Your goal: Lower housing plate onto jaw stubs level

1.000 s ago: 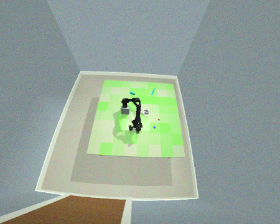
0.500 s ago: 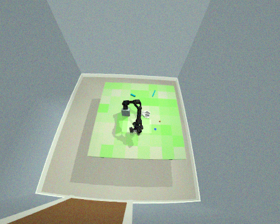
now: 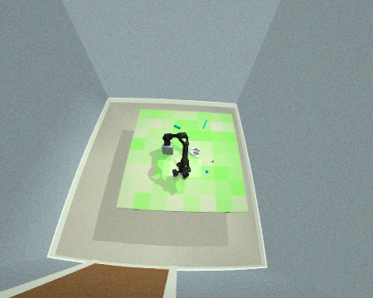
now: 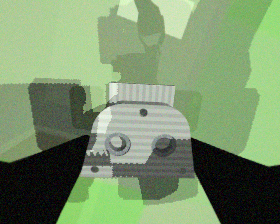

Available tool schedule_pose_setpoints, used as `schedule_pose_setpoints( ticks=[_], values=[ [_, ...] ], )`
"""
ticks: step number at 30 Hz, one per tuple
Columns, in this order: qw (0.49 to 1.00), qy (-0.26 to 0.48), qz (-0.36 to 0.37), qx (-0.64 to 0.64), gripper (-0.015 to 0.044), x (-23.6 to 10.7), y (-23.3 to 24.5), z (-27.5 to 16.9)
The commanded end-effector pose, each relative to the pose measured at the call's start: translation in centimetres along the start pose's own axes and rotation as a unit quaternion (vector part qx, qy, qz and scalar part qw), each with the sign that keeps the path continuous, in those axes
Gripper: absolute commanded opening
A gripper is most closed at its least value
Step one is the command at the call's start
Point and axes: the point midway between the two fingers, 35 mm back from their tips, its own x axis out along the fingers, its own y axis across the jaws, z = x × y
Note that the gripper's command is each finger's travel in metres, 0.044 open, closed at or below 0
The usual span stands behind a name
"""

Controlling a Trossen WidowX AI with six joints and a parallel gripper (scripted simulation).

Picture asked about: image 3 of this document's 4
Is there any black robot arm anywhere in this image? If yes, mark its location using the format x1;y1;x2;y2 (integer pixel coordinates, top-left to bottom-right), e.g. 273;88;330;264
162;132;189;178

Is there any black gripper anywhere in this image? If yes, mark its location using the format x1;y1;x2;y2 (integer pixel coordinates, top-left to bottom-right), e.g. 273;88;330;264
172;166;191;175

